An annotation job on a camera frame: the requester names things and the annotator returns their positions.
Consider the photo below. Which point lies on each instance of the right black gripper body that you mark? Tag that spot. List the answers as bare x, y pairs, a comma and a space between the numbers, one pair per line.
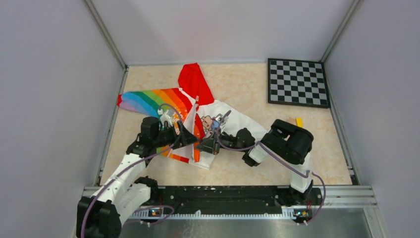
228, 142

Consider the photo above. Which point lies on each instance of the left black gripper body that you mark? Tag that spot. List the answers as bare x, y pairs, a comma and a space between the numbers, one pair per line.
168, 137

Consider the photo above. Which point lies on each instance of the rainbow white red hooded jacket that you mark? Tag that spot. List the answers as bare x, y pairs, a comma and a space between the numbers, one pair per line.
201, 113

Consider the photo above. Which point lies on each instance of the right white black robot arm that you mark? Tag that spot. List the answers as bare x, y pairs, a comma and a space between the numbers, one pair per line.
287, 143

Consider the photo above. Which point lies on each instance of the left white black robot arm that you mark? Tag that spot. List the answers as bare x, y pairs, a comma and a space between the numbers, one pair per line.
124, 177

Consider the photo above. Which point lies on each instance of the small yellow block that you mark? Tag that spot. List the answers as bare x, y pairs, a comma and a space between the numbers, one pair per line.
299, 122

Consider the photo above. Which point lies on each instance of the black white checkerboard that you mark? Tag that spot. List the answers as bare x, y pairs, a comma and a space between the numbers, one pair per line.
297, 82

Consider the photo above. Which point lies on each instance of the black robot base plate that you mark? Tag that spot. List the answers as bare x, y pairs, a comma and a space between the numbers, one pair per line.
232, 200

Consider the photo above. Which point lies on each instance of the aluminium frame rail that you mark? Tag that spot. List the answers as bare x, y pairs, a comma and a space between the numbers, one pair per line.
342, 198

